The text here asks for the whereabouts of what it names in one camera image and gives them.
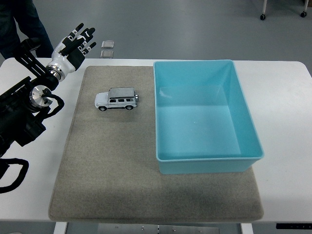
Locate white cart leg with caster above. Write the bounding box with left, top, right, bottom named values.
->
left=300, top=0, right=309, bottom=18
left=259, top=0, right=268, bottom=21

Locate light blue plastic box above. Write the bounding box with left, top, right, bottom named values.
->
left=153, top=59, right=265, bottom=176

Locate person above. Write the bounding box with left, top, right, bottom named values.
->
left=0, top=0, right=55, bottom=59

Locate white toy car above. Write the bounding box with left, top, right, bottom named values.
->
left=94, top=87, right=140, bottom=112

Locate white table leg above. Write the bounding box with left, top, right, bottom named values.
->
left=239, top=222, right=254, bottom=234
left=53, top=222, right=68, bottom=234

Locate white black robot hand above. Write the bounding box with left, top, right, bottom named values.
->
left=45, top=22, right=97, bottom=74

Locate beige felt mat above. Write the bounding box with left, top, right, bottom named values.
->
left=48, top=65, right=265, bottom=223

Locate black table control panel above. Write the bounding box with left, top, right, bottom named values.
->
left=275, top=222, right=312, bottom=230

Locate grey metal plate with screws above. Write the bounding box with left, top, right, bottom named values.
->
left=97, top=223, right=220, bottom=234

